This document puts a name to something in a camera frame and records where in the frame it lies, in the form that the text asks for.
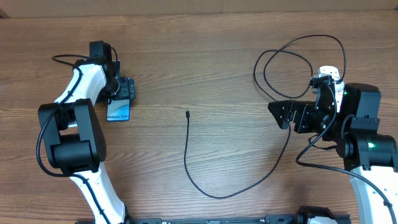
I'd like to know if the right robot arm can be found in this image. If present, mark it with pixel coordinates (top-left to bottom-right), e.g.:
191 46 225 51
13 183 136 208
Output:
268 75 397 223

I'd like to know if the Samsung Galaxy smartphone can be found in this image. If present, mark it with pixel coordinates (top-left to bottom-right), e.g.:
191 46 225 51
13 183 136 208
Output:
106 100 131 122

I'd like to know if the white power strip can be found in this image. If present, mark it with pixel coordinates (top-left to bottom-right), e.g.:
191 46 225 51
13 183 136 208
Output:
317 65 345 112

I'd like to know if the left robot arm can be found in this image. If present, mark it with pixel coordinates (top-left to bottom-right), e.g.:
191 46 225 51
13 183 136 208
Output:
36 40 136 223

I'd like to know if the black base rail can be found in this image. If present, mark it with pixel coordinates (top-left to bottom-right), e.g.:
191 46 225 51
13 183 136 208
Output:
74 205 352 224

